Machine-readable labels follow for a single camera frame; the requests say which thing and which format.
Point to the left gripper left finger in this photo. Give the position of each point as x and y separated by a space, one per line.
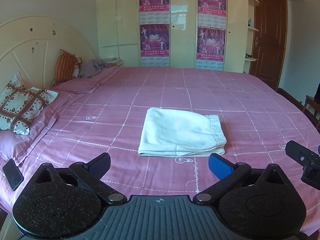
89 175

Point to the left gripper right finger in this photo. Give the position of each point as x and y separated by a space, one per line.
229 175

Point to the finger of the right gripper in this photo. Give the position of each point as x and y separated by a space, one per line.
301 154

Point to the white sweatpants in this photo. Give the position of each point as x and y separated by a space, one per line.
173 133

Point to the dark wooden chair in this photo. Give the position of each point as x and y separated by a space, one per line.
311 110

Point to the black smartphone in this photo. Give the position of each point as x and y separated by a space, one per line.
12 174

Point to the pink checked bed sheet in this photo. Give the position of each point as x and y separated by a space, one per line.
256 121

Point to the pink pillow under sheet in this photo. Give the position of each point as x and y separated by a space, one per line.
79 86

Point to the heart patterned white pillow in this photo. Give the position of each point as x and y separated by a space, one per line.
20 105

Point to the grey crumpled garment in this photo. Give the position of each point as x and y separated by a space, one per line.
92 68

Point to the orange striped pillow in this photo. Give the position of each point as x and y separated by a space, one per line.
65 66

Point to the brown wooden door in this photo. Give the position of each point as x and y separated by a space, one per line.
269 42

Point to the stack of folded clothes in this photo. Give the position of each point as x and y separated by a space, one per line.
113 62

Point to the lower right pink poster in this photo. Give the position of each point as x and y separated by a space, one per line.
210 52

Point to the pink poster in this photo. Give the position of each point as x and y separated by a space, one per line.
154 12
210 52
212 13
154 45

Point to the cream round headboard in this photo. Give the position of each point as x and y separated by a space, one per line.
31 45

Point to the lower left pink poster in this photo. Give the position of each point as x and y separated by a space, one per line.
154 45

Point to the cream wardrobe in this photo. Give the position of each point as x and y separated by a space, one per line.
119 32

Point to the cream corner shelves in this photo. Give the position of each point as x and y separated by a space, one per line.
252 4

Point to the upper right pink poster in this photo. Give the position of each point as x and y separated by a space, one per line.
212 13

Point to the upper left pink poster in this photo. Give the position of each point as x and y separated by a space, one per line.
154 12

